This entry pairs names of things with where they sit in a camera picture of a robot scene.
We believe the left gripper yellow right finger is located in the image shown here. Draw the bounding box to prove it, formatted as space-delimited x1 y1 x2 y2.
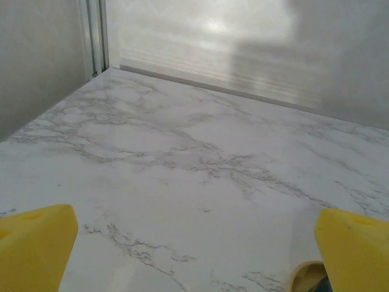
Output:
314 208 389 292

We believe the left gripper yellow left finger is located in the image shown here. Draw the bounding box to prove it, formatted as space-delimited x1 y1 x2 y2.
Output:
0 204 79 292

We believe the dark teal mug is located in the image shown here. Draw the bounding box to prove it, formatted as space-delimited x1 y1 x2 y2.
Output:
287 260 334 292

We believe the aluminium frame post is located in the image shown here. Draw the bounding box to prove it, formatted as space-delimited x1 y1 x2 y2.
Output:
77 0 110 80

